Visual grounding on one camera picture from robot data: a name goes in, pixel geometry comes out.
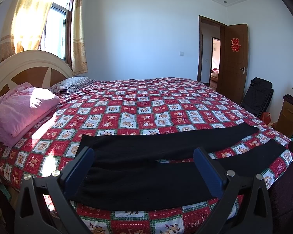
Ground black pants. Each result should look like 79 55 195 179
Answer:
69 122 287 211

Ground red gift bag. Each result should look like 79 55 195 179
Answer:
260 112 272 125

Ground pink folded blanket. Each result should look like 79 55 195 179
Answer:
0 82 60 147

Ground wooden dresser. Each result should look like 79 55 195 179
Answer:
276 94 293 138

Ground black folding chair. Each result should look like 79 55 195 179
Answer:
240 77 274 118

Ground striped pillow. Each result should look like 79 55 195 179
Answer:
49 76 95 94

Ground brown wooden door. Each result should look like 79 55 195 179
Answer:
216 24 249 104

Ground cream wooden headboard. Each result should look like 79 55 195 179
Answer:
0 50 73 97

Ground red patchwork bedspread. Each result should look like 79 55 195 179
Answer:
0 78 290 233

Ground right yellow curtain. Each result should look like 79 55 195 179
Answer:
71 0 88 75

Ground yellow curtain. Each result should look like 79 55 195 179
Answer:
71 0 88 75
0 0 53 62

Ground red double happiness decal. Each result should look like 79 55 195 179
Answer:
231 37 241 52

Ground window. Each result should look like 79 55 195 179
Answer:
39 0 73 63

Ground left yellow curtain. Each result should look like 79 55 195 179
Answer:
0 0 53 62

